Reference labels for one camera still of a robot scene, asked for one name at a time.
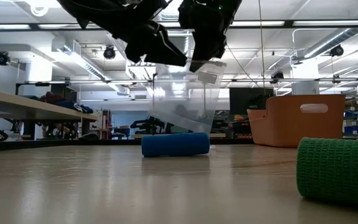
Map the ceiling light strip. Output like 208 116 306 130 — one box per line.
231 20 285 27
292 20 358 27

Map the tall black rig frame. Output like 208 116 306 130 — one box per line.
152 72 207 138

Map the blue elastic bandage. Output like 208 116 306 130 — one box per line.
141 133 211 158

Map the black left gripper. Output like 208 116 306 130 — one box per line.
57 0 188 67

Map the clear zip bag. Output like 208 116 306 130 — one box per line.
149 60 228 134

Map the orange plastic bin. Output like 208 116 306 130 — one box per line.
246 94 347 148

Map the silver ceiling duct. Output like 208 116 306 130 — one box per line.
303 9 358 60

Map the pile of clothes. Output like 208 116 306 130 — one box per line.
39 91 94 114

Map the thin hanging cord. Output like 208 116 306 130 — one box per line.
257 0 266 97

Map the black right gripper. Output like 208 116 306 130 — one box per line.
178 0 244 73

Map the wooden side table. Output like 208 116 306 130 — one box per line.
0 86 98 124

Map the black monitor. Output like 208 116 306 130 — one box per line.
229 88 275 116

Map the green elastic bandage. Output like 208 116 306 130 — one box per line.
296 133 358 210

